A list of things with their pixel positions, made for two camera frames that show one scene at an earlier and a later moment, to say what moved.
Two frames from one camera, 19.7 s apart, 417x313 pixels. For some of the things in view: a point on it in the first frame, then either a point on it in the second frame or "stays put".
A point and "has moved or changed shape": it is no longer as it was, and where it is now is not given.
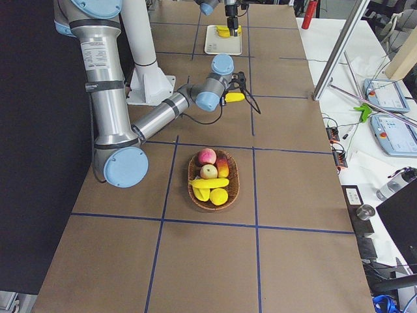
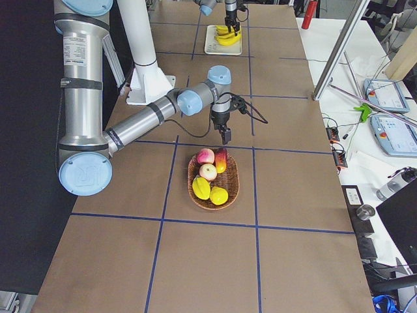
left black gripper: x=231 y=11 stays put
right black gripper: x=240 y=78 to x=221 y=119
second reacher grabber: x=353 y=74 stays put
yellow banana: x=225 y=30 stays put
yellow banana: x=234 y=96 has moved or changed shape
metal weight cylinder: x=365 y=211 stays put
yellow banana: x=225 y=32 stays put
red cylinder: x=309 y=14 stays put
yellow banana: x=208 y=182 to x=228 y=41
